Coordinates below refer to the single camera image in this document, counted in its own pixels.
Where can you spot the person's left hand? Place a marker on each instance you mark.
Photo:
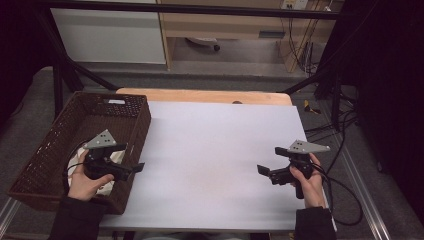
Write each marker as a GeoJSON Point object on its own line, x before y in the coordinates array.
{"type": "Point", "coordinates": [81, 186]}

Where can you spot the white cloth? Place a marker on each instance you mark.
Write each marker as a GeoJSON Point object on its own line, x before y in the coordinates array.
{"type": "Point", "coordinates": [117, 156]}

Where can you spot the black curtain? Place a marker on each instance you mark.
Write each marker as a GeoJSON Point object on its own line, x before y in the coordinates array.
{"type": "Point", "coordinates": [390, 83]}
{"type": "Point", "coordinates": [20, 50]}

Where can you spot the person's right hand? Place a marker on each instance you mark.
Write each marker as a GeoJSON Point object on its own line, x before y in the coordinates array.
{"type": "Point", "coordinates": [313, 190]}

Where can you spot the aluminium rail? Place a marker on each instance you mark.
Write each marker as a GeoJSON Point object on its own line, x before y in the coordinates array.
{"type": "Point", "coordinates": [7, 213]}
{"type": "Point", "coordinates": [363, 193]}

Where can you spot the black metal frame bar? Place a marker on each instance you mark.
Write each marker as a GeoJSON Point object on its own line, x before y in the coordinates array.
{"type": "Point", "coordinates": [200, 10]}

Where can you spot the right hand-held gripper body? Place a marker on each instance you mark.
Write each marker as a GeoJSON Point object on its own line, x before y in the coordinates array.
{"type": "Point", "coordinates": [305, 147]}

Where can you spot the black metal stand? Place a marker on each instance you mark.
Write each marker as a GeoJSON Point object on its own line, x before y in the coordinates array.
{"type": "Point", "coordinates": [336, 96]}
{"type": "Point", "coordinates": [58, 86]}

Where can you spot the yellow black tool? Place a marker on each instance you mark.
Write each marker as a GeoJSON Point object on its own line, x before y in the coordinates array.
{"type": "Point", "coordinates": [311, 108]}

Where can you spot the office chair base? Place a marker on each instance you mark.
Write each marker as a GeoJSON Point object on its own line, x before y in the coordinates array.
{"type": "Point", "coordinates": [203, 41]}

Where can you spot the wooden desk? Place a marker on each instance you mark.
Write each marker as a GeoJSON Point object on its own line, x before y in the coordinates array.
{"type": "Point", "coordinates": [226, 26]}

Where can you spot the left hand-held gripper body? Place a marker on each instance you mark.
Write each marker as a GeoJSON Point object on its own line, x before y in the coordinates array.
{"type": "Point", "coordinates": [100, 140]}

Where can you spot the white power strip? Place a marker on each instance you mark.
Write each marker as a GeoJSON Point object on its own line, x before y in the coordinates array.
{"type": "Point", "coordinates": [295, 4]}

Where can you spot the white cabinet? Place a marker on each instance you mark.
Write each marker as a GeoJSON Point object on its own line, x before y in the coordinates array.
{"type": "Point", "coordinates": [110, 36]}

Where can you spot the brown wicker basket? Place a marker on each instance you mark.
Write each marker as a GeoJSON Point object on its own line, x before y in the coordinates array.
{"type": "Point", "coordinates": [50, 150]}

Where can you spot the white table mat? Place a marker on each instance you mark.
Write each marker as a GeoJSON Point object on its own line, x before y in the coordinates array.
{"type": "Point", "coordinates": [213, 150]}

